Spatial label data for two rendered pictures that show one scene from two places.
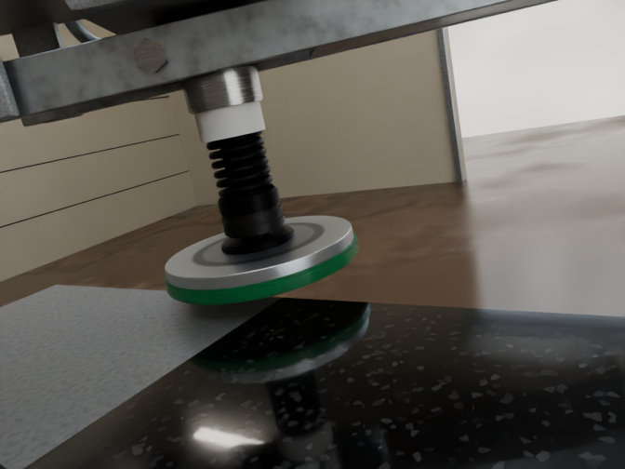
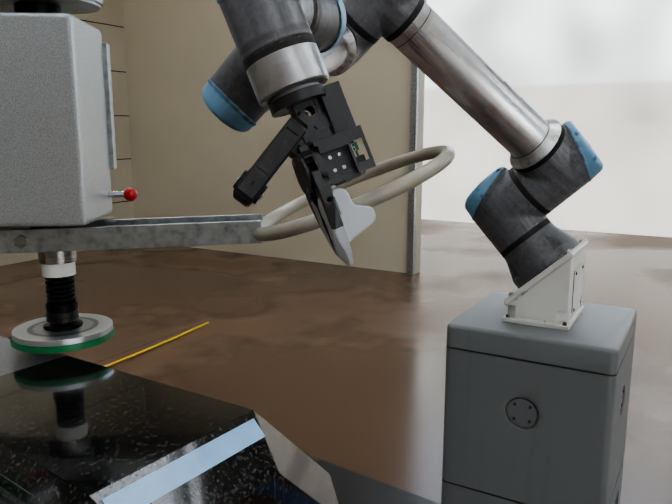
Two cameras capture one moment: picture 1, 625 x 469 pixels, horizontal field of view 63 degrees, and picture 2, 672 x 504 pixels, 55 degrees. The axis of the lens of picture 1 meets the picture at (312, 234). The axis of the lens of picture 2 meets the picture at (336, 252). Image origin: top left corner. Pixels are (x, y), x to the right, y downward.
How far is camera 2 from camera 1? 1.05 m
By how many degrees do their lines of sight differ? 5
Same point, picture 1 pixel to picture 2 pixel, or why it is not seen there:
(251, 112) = (66, 267)
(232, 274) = (37, 341)
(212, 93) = (48, 258)
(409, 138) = not seen: hidden behind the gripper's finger
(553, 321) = (146, 382)
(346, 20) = (109, 242)
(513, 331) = (129, 383)
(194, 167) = (141, 197)
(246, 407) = (17, 391)
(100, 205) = not seen: hidden behind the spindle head
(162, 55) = (25, 243)
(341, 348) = (67, 379)
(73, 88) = not seen: outside the picture
